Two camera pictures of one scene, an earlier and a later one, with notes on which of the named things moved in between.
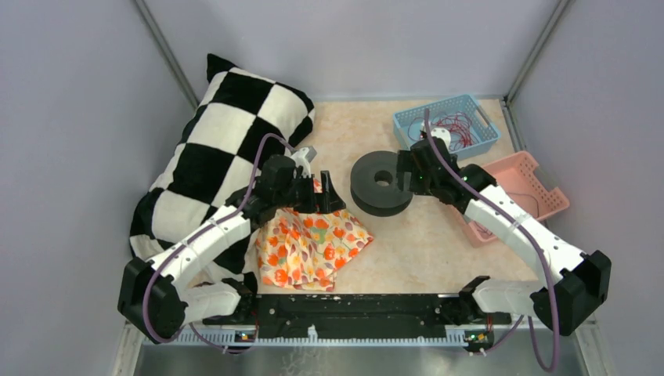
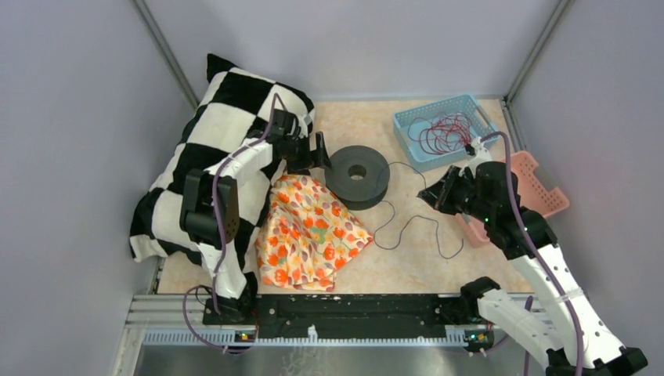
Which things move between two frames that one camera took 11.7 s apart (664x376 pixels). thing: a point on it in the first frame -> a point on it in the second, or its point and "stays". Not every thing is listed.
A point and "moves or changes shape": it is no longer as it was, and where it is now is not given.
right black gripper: [405, 163] -> [434, 194]
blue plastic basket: [467, 119] stays
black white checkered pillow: [215, 154] stays
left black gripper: [328, 200] -> [318, 158]
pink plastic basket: [522, 179] stays
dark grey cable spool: [370, 197] moves or changes shape
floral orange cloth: [307, 250] stays
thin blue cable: [517, 194] -> [410, 219]
